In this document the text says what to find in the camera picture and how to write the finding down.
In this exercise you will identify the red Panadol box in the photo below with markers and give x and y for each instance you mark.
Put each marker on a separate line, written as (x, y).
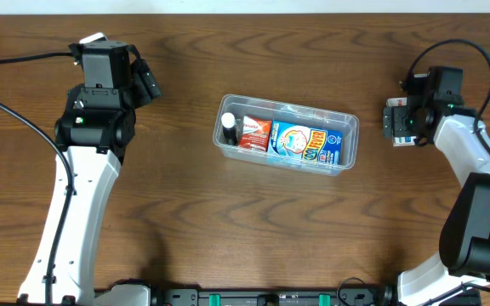
(255, 133)

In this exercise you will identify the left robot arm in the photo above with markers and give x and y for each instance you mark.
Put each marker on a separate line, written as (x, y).
(91, 137)

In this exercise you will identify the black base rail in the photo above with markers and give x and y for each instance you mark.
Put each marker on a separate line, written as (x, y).
(270, 297)

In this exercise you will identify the clear plastic container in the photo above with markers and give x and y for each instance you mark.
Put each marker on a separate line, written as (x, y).
(270, 110)

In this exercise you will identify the white Panadol box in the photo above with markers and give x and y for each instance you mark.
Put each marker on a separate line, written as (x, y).
(403, 140)

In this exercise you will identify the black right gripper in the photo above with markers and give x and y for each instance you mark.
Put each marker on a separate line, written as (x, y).
(396, 122)

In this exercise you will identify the black bottle white cap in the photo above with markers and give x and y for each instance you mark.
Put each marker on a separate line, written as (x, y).
(229, 125)

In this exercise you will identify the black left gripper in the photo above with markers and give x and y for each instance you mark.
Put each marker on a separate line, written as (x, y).
(145, 81)

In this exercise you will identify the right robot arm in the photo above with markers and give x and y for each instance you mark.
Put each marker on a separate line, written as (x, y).
(462, 261)

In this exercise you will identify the blue Kool Fever box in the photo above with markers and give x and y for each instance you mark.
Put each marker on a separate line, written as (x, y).
(305, 143)

